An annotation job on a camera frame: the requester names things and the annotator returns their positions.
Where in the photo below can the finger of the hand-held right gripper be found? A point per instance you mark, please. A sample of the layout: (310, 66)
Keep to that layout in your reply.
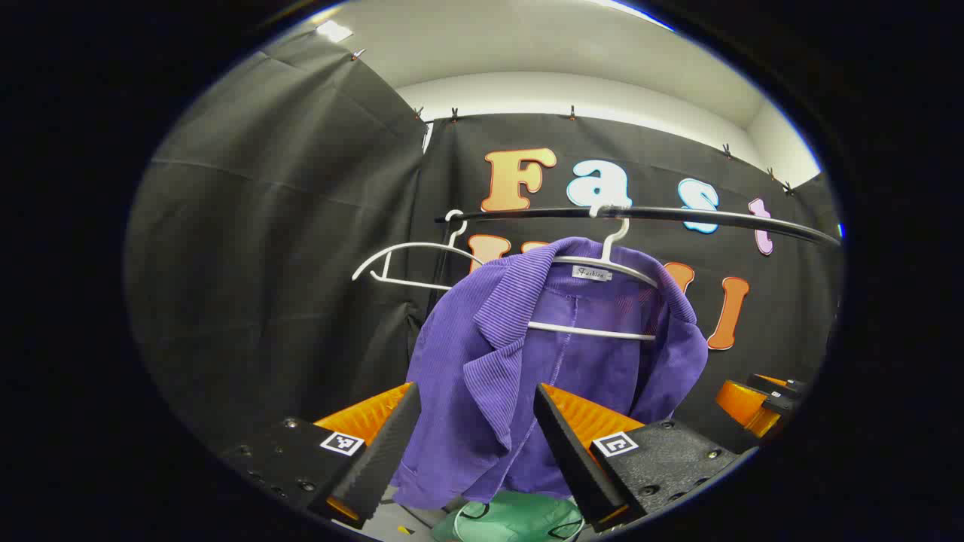
(787, 390)
(742, 406)

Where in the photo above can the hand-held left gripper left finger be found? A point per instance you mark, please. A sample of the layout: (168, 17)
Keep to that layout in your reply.
(380, 459)

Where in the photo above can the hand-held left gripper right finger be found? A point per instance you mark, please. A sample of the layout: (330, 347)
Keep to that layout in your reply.
(572, 452)

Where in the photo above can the green laundry hamper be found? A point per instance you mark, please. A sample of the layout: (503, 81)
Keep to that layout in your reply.
(520, 519)

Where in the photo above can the white clothes hanger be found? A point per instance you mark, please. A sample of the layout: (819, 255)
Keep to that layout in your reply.
(410, 283)
(587, 330)

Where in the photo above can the black clothes rack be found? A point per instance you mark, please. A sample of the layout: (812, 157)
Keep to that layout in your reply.
(527, 212)

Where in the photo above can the black backdrop cloth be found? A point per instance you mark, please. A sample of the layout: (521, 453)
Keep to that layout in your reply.
(263, 226)
(655, 181)

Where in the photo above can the ceiling light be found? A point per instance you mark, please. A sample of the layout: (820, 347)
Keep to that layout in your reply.
(334, 31)

